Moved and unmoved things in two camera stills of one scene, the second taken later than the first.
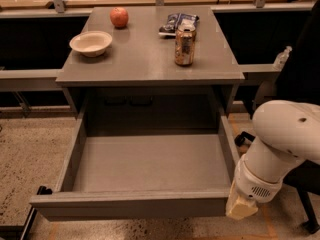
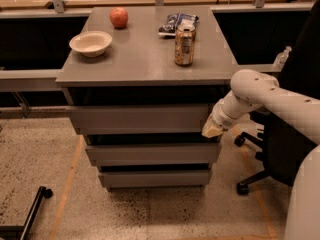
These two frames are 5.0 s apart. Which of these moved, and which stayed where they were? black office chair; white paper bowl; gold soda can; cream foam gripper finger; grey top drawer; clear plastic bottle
Moved: grey top drawer; cream foam gripper finger
Stayed: clear plastic bottle; gold soda can; black office chair; white paper bowl
